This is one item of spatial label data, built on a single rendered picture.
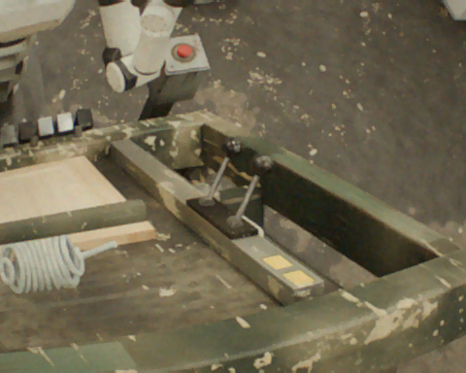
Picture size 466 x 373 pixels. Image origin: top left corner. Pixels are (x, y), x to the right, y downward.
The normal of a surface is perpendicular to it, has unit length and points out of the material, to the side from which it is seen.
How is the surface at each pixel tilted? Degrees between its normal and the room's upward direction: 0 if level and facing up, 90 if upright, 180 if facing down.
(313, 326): 51
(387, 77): 0
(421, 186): 0
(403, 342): 39
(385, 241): 90
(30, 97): 0
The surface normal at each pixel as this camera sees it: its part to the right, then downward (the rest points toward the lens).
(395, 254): -0.92, 0.16
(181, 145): 0.40, 0.26
